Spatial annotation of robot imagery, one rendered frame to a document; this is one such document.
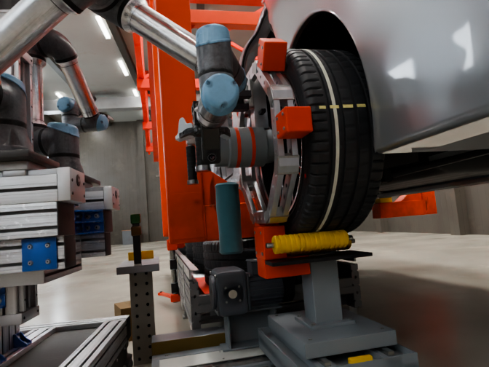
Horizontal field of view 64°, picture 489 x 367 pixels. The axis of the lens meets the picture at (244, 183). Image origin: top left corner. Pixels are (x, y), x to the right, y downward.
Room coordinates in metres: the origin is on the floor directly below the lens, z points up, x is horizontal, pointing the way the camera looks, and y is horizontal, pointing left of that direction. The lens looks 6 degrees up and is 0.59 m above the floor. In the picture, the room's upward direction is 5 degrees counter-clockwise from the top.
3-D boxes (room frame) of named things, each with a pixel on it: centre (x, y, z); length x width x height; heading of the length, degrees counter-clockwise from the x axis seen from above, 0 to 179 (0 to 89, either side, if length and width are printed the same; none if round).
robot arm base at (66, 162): (1.56, 0.72, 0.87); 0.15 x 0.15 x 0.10
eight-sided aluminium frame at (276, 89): (1.37, -0.07, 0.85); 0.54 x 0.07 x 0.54; 13
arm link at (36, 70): (1.58, 0.86, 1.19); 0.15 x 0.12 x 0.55; 82
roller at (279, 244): (1.27, -0.20, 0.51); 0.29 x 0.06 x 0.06; 103
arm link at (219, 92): (0.81, 0.04, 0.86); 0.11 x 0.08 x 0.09; 13
